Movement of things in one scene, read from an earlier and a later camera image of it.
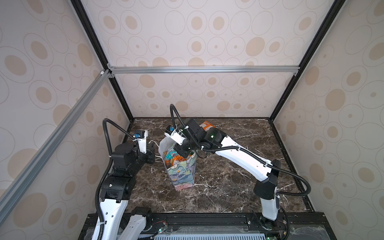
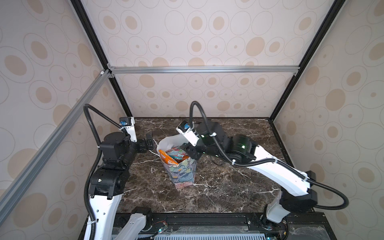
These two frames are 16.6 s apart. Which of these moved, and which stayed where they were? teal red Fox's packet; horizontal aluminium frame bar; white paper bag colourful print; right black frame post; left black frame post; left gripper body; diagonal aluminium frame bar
Moved: left gripper body; teal red Fox's packet
Stayed: diagonal aluminium frame bar; left black frame post; right black frame post; horizontal aluminium frame bar; white paper bag colourful print
